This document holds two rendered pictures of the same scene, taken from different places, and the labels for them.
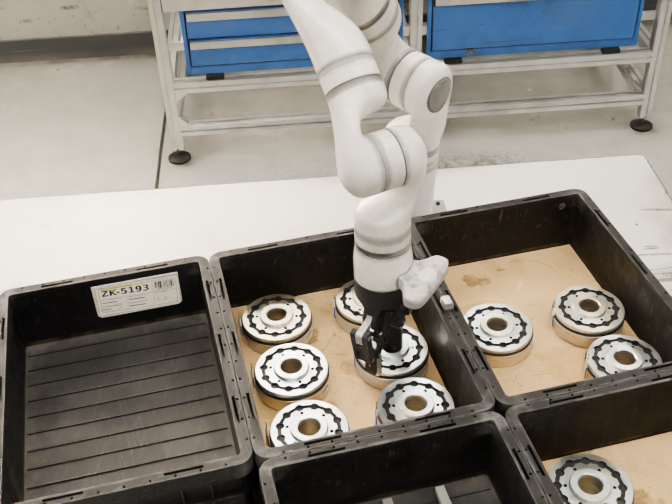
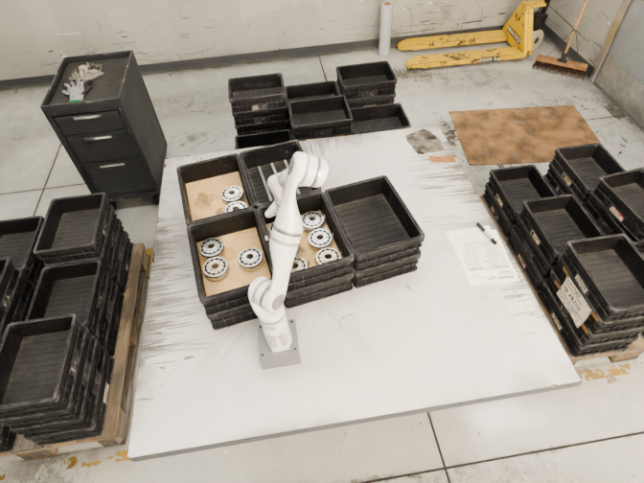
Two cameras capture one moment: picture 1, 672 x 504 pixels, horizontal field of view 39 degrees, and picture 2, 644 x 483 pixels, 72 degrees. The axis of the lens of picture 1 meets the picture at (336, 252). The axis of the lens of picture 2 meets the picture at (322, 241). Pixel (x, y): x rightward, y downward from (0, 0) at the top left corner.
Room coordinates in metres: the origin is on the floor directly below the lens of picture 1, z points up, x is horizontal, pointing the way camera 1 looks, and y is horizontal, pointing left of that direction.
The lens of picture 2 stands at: (2.13, 0.01, 2.26)
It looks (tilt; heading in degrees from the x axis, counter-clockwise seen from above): 49 degrees down; 177
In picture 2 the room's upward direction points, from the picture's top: 3 degrees counter-clockwise
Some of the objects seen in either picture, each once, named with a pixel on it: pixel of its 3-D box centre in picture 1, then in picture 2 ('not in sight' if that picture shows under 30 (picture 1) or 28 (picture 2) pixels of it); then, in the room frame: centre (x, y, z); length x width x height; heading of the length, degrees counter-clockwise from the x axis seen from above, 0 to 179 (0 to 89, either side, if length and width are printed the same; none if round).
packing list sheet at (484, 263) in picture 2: not in sight; (482, 254); (0.97, 0.78, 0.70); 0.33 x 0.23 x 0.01; 3
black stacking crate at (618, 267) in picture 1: (542, 315); (233, 260); (0.99, -0.29, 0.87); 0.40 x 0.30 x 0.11; 13
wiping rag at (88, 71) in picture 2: not in sight; (86, 70); (-0.68, -1.28, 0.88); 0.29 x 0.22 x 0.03; 3
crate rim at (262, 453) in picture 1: (339, 329); (303, 232); (0.93, 0.00, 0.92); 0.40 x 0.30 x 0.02; 13
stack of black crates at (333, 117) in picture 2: not in sight; (320, 138); (-0.44, 0.18, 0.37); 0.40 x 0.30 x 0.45; 93
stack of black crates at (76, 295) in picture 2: not in sight; (79, 312); (0.79, -1.21, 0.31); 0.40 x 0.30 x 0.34; 3
